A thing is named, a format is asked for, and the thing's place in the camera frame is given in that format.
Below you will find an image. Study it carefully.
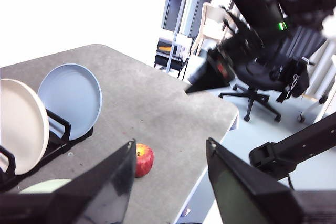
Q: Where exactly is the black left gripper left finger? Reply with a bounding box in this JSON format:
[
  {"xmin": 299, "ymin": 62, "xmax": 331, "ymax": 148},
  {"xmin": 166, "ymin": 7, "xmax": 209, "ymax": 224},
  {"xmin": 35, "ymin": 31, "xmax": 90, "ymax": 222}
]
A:
[{"xmin": 0, "ymin": 138, "xmax": 138, "ymax": 224}]

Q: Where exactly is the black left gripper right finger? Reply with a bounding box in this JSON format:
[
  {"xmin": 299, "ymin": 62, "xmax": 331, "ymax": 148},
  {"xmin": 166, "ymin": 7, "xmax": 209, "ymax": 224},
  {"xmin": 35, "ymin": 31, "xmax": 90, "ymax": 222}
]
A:
[{"xmin": 206, "ymin": 137, "xmax": 306, "ymax": 224}]

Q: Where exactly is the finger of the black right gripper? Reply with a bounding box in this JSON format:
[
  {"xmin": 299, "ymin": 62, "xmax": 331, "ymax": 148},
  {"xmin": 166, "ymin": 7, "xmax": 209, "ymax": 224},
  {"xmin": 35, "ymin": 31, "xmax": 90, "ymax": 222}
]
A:
[{"xmin": 184, "ymin": 60, "xmax": 233, "ymax": 95}]

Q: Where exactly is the green round plate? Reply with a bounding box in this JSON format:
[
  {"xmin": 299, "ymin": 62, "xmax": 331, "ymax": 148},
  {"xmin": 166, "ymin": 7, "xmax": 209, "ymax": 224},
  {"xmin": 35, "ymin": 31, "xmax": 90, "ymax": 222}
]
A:
[{"xmin": 19, "ymin": 178, "xmax": 73, "ymax": 195}]

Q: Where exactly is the red apple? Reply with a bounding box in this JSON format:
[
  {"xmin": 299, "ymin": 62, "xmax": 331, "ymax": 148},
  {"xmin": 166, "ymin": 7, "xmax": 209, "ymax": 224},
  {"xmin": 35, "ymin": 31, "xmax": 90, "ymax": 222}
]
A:
[{"xmin": 134, "ymin": 143, "xmax": 155, "ymax": 178}]

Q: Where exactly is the black plate rack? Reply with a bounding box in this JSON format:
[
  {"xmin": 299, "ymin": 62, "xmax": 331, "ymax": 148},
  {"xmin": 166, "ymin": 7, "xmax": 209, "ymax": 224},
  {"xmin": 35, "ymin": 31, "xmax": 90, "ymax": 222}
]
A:
[{"xmin": 0, "ymin": 108, "xmax": 94, "ymax": 194}]

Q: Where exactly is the cream round plate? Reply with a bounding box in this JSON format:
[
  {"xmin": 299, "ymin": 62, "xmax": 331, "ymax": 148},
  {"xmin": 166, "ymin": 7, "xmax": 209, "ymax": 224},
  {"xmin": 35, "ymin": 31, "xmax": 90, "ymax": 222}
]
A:
[{"xmin": 0, "ymin": 78, "xmax": 50, "ymax": 176}]

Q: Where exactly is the blue round plate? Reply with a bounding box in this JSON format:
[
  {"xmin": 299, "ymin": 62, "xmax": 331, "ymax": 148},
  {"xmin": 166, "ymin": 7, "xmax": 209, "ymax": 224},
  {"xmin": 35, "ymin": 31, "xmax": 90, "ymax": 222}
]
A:
[{"xmin": 37, "ymin": 63, "xmax": 103, "ymax": 141}]

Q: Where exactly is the black office chair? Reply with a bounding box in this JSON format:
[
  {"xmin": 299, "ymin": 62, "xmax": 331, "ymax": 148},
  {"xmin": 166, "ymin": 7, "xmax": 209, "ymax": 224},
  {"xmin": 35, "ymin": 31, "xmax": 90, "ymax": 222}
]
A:
[{"xmin": 218, "ymin": 26, "xmax": 329, "ymax": 123}]

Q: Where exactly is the white microwave oven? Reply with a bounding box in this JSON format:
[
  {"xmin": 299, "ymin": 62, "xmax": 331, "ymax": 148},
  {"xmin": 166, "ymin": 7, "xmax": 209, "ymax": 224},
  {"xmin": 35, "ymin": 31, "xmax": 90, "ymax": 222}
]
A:
[{"xmin": 156, "ymin": 41, "xmax": 188, "ymax": 58}]

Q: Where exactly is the black shelf cart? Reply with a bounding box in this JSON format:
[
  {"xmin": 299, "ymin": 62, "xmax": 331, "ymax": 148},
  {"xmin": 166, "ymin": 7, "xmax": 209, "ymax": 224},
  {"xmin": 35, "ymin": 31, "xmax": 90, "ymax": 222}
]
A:
[{"xmin": 154, "ymin": 37, "xmax": 191, "ymax": 79}]

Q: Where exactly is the light wooden chair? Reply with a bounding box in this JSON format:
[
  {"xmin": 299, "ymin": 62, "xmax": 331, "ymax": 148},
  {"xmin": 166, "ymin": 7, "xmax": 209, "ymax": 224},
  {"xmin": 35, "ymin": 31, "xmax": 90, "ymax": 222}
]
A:
[{"xmin": 191, "ymin": 1, "xmax": 237, "ymax": 57}]

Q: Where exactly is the grey metal cabinet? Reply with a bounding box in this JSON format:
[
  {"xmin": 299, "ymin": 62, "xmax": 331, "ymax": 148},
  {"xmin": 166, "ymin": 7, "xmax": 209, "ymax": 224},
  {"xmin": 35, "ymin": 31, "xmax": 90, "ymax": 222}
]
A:
[
  {"xmin": 182, "ymin": 0, "xmax": 201, "ymax": 39},
  {"xmin": 161, "ymin": 0, "xmax": 185, "ymax": 32}
]

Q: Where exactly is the grey tripod stand pole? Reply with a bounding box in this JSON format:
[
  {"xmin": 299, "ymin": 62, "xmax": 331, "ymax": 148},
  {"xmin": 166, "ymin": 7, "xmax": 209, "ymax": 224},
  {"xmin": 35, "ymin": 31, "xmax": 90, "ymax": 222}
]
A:
[{"xmin": 166, "ymin": 0, "xmax": 192, "ymax": 74}]

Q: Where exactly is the black bag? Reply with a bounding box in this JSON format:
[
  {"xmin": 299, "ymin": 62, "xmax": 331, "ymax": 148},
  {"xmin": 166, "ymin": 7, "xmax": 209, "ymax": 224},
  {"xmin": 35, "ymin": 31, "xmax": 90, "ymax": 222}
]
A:
[{"xmin": 275, "ymin": 58, "xmax": 311, "ymax": 103}]

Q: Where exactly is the white wheeled stand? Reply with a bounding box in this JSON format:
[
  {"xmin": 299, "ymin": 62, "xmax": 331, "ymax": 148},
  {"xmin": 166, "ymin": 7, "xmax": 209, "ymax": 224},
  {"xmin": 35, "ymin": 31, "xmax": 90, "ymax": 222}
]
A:
[{"xmin": 298, "ymin": 55, "xmax": 336, "ymax": 124}]

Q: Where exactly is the black metal frame beam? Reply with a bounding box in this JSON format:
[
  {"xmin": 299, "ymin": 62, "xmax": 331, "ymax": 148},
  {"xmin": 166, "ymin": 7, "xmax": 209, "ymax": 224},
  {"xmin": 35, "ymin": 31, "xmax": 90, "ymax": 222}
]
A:
[{"xmin": 248, "ymin": 112, "xmax": 336, "ymax": 183}]

